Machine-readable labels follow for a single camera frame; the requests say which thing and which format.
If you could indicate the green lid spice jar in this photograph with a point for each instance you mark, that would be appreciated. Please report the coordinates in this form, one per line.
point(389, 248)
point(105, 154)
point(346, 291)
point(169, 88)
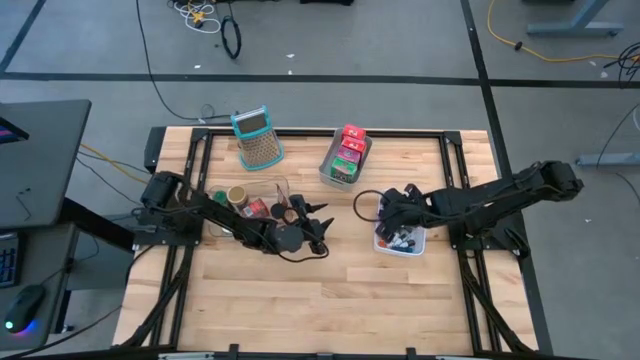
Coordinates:
point(220, 197)

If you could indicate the dark grey side desk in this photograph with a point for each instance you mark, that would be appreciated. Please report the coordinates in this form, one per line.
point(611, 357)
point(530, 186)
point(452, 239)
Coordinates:
point(45, 160)

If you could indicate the green Apple Jacks cereal box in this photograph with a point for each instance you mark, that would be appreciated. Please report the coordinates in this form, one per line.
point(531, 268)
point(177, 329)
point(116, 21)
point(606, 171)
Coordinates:
point(344, 169)

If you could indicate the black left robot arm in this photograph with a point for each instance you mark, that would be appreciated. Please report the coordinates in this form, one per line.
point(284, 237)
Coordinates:
point(220, 215)

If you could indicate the brown spice pouch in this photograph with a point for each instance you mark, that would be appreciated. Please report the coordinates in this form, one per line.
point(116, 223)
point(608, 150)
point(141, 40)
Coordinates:
point(282, 192)

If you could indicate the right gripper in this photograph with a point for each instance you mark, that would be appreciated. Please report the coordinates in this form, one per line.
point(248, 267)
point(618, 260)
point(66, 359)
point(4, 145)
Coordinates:
point(412, 210)

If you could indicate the smoked paprika tin red lid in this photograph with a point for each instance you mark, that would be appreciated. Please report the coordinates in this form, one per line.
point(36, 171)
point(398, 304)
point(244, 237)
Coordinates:
point(256, 208)

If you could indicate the tan lid spice jar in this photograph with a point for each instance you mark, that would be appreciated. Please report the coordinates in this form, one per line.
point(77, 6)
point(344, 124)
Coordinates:
point(237, 196)

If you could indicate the grey lower desk surface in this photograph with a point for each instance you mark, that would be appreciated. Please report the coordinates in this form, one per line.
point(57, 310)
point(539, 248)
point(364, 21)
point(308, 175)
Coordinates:
point(55, 260)

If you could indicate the computer monitor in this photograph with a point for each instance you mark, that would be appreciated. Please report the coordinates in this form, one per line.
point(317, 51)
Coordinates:
point(10, 132)

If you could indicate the clear plastic container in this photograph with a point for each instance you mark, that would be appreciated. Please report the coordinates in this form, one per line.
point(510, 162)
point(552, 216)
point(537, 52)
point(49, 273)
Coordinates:
point(265, 186)

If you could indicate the grey plastic bin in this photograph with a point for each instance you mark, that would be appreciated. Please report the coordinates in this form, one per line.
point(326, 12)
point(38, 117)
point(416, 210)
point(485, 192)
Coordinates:
point(327, 170)

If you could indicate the purple cereal box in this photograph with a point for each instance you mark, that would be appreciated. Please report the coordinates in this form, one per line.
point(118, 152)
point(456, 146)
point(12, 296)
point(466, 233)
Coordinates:
point(348, 155)

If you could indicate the white perforated plastic basket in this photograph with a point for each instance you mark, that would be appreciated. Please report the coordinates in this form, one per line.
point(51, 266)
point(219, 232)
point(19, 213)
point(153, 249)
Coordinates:
point(419, 248)

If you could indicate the blue-grey table leg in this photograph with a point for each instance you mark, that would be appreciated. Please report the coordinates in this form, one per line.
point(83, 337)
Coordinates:
point(610, 160)
point(575, 30)

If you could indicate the black keyboard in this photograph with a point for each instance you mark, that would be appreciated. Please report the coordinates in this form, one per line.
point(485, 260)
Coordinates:
point(9, 260)

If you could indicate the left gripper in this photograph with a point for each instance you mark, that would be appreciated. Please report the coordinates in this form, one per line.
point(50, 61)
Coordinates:
point(295, 235)

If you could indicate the black aluminium table frame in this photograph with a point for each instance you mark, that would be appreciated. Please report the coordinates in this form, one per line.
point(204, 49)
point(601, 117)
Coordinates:
point(300, 133)

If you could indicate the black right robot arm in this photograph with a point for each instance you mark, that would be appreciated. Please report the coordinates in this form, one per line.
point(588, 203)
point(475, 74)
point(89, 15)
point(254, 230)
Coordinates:
point(500, 192)

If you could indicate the teal steel box grater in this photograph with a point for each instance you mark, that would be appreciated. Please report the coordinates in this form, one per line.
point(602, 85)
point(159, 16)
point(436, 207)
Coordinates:
point(257, 145)

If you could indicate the black computer mouse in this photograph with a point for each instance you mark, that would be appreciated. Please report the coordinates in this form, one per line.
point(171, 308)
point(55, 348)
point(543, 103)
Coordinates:
point(25, 307)

